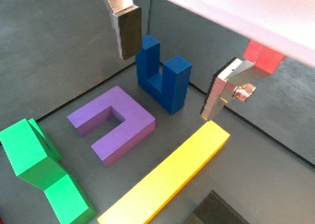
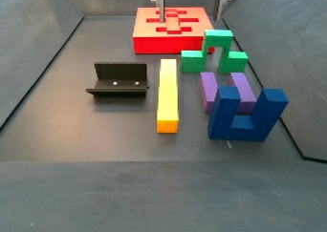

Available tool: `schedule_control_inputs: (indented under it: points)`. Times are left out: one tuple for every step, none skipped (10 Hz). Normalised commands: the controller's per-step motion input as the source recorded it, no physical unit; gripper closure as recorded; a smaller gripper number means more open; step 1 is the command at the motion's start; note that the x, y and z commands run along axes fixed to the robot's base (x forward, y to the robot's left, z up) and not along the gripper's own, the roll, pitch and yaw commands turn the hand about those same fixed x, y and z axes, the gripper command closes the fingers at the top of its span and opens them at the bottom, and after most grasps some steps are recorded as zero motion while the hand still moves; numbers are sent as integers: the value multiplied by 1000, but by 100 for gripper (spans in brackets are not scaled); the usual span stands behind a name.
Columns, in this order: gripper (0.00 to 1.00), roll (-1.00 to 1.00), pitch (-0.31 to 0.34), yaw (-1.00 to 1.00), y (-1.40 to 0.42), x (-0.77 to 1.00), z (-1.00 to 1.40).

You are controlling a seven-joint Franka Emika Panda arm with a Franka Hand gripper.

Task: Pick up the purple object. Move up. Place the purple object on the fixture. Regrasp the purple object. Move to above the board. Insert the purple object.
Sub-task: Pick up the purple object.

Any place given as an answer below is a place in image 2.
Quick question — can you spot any black angled fixture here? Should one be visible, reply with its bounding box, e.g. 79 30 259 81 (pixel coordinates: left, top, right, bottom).
86 62 149 96

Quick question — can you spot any yellow long bar block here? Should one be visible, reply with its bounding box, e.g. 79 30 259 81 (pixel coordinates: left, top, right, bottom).
157 59 179 134

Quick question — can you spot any blue U-shaped block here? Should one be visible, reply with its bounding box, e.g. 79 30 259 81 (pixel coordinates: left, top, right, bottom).
207 86 288 141

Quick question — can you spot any red slotted board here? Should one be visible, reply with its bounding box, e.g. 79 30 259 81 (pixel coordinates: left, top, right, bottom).
133 7 213 54

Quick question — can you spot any purple U-shaped block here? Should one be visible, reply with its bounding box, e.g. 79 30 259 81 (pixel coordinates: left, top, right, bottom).
200 72 258 115

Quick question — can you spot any green arch block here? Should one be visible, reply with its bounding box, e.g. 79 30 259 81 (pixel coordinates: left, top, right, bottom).
181 30 248 74

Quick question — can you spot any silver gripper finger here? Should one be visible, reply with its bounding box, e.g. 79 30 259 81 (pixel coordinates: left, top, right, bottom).
150 0 165 23
213 0 231 21

